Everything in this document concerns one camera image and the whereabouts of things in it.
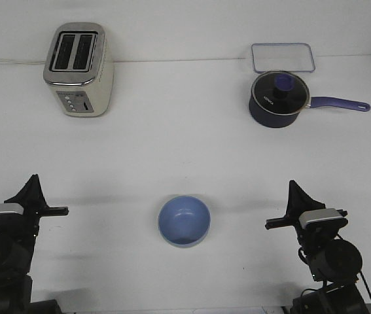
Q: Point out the clear container lid blue rim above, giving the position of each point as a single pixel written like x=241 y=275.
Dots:
x=292 y=57

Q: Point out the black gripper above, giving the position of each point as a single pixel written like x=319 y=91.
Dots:
x=31 y=198
x=316 y=236

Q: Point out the glass pot lid blue knob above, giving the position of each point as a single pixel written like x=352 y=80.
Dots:
x=280 y=92

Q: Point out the cream two-slot toaster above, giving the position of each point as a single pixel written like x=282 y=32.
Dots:
x=79 y=69

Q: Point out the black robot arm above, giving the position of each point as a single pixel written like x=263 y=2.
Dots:
x=15 y=283
x=332 y=261

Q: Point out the blue bowl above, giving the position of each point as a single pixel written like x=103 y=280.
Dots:
x=184 y=221

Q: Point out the dark blue saucepan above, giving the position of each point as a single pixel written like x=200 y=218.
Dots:
x=278 y=121

